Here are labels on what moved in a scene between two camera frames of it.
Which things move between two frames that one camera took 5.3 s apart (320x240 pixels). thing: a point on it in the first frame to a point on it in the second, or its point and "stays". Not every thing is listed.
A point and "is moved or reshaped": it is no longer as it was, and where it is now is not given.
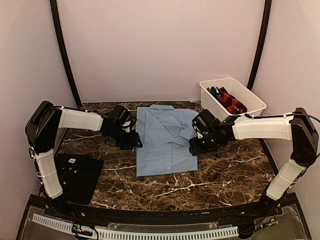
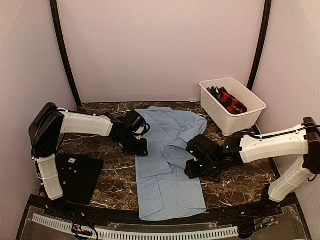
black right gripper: (195, 148) to (192, 173)
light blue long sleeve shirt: (164, 134) is moved or reshaped
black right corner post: (267, 17) stays
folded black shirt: (78, 174) stays
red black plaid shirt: (232, 104) stays
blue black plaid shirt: (213, 91) stays
